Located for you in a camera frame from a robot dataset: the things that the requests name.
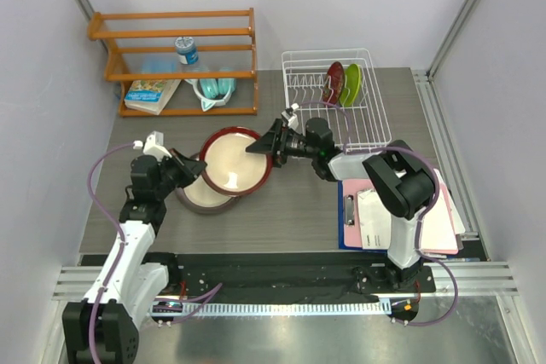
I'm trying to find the blue clipboard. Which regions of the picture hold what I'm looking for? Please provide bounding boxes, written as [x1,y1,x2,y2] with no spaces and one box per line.
[338,179,386,252]

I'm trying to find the large brown rimmed cream plate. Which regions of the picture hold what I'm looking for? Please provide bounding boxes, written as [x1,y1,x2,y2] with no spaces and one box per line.
[174,171,241,215]

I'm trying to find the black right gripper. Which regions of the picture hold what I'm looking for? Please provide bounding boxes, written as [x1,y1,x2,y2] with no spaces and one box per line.
[247,118,318,168]

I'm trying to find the white teal cat-ear headphones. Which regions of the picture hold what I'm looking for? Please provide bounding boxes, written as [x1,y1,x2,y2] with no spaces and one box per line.
[185,78,236,112]

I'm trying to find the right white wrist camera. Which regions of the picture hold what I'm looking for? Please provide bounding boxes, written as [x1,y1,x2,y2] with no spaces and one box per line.
[281,103,299,130]

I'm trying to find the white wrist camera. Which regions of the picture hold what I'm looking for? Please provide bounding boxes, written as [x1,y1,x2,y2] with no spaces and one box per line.
[142,131,171,162]
[281,103,299,130]

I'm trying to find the small brown rimmed plate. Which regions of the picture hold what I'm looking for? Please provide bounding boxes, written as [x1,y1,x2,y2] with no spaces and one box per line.
[322,61,345,104]

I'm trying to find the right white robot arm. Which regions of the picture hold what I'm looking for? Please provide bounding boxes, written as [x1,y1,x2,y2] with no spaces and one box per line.
[246,118,439,292]

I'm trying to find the paperback book with blue cover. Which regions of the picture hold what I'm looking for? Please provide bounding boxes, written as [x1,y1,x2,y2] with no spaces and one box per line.
[124,79,181,115]

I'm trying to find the clear water bottle blue cap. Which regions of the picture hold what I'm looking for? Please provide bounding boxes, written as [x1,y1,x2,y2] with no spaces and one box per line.
[174,37,210,72]

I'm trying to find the white slotted cable duct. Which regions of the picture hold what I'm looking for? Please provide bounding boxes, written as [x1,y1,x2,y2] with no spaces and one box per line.
[148,300,392,317]

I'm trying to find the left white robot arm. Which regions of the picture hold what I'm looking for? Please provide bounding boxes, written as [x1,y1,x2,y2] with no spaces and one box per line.
[62,148,206,363]

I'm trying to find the purple cable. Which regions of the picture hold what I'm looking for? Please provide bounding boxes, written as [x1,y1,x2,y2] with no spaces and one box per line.
[87,142,146,364]
[286,101,461,326]

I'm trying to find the white printed manual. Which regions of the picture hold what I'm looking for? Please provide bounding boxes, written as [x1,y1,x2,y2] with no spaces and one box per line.
[357,189,391,251]

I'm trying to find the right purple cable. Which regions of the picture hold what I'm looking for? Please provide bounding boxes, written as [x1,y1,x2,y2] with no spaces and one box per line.
[286,101,461,326]

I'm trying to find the orange wooden shelf rack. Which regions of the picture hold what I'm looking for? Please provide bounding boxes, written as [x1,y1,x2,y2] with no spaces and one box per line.
[87,8,259,117]

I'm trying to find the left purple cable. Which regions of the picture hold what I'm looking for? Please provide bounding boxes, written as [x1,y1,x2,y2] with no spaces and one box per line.
[87,142,146,364]

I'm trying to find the aluminium front rail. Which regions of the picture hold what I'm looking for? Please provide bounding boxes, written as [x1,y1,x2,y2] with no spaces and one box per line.
[52,262,519,301]

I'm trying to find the pink paper sheet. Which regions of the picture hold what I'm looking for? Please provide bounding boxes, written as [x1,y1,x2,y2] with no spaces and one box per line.
[338,178,465,255]

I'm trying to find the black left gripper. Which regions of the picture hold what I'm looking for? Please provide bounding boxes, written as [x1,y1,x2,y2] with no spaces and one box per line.
[154,148,206,199]

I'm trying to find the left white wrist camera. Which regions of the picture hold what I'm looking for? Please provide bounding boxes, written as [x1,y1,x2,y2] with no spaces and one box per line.
[142,131,171,162]

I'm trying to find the green plastic plate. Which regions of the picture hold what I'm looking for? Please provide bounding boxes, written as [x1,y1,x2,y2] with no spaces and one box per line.
[339,64,363,107]

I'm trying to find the white wire dish rack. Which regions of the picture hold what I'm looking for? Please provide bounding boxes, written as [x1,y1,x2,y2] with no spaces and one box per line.
[282,48,392,152]

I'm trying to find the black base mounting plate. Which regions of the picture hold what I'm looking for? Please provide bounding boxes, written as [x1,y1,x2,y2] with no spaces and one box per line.
[80,251,437,302]

